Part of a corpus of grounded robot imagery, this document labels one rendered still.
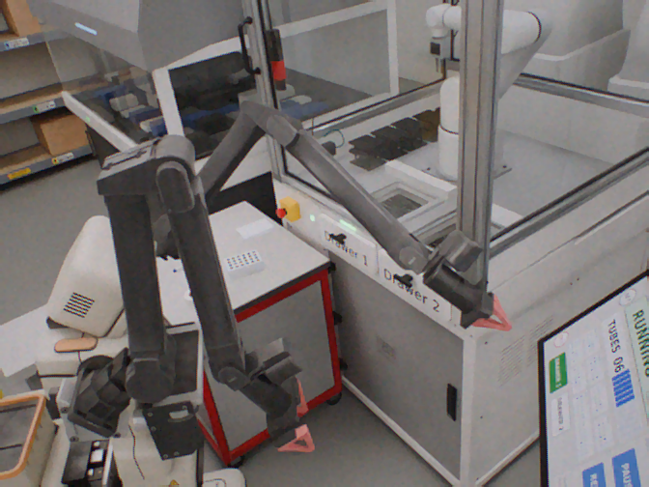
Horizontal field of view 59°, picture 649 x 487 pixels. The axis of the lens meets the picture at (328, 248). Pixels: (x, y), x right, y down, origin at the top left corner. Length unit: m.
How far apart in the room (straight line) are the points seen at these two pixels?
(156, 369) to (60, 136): 4.47
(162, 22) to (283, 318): 1.14
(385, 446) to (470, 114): 1.48
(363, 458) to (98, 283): 1.53
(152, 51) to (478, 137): 1.34
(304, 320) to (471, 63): 1.19
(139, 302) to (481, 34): 0.83
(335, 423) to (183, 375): 1.28
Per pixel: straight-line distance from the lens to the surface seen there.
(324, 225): 1.99
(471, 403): 1.85
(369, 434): 2.46
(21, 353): 2.07
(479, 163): 1.36
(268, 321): 2.04
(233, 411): 2.20
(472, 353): 1.70
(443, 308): 1.65
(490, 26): 1.25
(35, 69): 5.68
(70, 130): 5.39
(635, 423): 1.10
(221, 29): 2.40
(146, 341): 0.99
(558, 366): 1.32
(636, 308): 1.26
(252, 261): 2.05
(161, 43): 2.30
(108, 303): 1.13
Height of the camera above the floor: 1.92
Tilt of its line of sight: 33 degrees down
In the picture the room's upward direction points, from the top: 7 degrees counter-clockwise
